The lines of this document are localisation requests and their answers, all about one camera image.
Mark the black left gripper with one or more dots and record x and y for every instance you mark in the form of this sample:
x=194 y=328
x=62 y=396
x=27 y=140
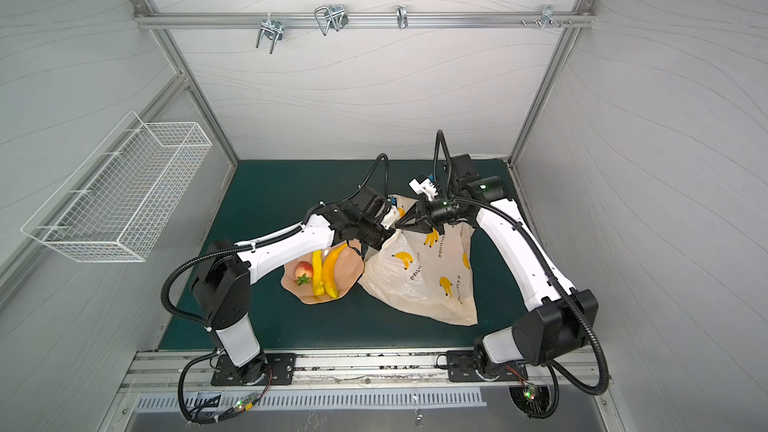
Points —
x=390 y=233

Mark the red peach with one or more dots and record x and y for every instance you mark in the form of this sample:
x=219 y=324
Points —
x=303 y=273

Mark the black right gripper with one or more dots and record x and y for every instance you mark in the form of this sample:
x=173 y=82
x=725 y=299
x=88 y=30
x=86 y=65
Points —
x=421 y=216

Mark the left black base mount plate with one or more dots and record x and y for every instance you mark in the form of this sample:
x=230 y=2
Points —
x=273 y=368

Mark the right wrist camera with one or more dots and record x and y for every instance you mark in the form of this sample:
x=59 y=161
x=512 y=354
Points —
x=424 y=186

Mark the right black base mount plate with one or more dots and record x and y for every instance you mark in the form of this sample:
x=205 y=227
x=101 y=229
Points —
x=464 y=366

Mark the pink wavy fruit plate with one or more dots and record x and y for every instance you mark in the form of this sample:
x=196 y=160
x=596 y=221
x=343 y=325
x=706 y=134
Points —
x=348 y=270

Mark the metal bolt clamp right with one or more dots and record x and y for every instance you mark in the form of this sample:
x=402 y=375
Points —
x=547 y=20

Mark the metal u-bolt clamp middle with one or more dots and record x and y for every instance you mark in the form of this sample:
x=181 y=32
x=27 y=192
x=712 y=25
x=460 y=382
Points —
x=331 y=17

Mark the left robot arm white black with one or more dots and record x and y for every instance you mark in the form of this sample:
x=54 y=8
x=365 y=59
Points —
x=222 y=290

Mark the metal u-bolt clamp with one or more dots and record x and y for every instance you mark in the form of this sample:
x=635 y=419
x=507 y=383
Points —
x=271 y=31
x=331 y=17

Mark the cream banana print plastic bag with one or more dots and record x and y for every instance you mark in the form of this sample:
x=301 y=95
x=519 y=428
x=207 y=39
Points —
x=427 y=275

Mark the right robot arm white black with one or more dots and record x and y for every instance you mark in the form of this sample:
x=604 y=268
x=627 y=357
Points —
x=559 y=317

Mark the green table mat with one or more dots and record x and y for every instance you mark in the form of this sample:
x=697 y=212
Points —
x=266 y=196

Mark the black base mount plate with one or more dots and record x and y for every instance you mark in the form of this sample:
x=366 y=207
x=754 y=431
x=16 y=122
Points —
x=464 y=366
x=273 y=368

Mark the yellow banana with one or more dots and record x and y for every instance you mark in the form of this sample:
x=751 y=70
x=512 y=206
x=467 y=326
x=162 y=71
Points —
x=328 y=273
x=317 y=284

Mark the white wire basket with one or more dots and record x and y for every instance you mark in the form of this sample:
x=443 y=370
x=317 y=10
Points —
x=114 y=206

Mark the small metal bracket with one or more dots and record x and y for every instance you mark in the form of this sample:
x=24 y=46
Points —
x=401 y=17

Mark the aluminium crossbar rail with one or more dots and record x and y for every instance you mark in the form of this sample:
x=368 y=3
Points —
x=357 y=20

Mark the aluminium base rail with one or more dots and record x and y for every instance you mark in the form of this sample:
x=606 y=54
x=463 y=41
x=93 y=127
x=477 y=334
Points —
x=161 y=371

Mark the white vent grille strip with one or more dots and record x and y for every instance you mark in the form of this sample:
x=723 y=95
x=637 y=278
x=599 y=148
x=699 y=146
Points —
x=324 y=399

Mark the metal u-bolt clamp left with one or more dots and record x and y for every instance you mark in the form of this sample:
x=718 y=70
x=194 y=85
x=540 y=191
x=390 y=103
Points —
x=271 y=31

